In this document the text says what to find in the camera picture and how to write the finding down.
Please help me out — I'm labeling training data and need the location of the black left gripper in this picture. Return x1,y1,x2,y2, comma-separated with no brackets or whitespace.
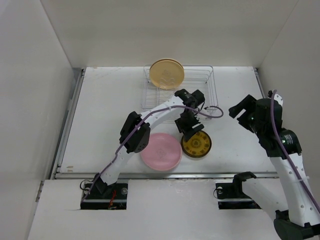
175,111,203,142

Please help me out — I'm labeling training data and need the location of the pink plastic plate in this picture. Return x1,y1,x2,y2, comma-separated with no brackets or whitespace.
140,133,183,172

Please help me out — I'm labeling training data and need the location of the yellow plate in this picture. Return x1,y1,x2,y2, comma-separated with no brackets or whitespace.
149,58,185,90

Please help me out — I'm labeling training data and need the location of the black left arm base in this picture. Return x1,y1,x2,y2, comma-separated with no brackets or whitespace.
80,182,129,210

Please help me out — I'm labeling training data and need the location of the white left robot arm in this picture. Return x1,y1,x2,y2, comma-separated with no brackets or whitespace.
92,89,205,199

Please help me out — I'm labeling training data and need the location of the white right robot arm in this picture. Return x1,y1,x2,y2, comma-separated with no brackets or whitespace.
228,91,320,240

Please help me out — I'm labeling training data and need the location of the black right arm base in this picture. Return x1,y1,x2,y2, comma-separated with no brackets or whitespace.
213,181,261,210

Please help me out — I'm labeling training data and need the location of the white foam front board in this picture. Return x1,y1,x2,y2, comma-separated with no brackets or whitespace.
28,179,278,240

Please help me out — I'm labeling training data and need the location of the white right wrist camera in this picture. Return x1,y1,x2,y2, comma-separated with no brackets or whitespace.
270,90,284,106

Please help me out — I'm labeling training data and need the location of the white wire dish rack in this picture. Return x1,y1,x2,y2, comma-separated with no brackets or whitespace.
139,64,220,121

